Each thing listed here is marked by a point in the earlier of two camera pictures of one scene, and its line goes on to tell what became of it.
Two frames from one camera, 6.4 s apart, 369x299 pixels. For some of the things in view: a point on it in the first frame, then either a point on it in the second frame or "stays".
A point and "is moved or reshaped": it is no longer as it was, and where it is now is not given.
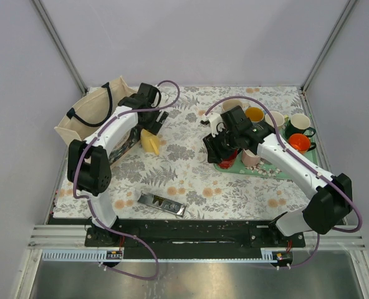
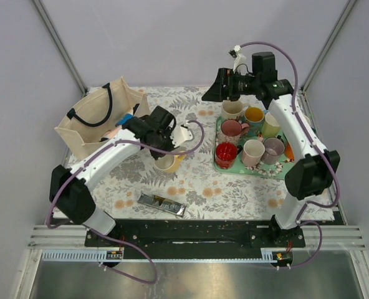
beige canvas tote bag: x=100 y=110 stays
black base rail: x=189 y=235 stays
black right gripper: x=211 y=144 to x=216 y=93
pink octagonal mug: x=249 y=159 stays
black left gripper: x=154 y=126 to x=157 y=154
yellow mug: x=149 y=141 is moved or reshaped
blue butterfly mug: x=255 y=114 stays
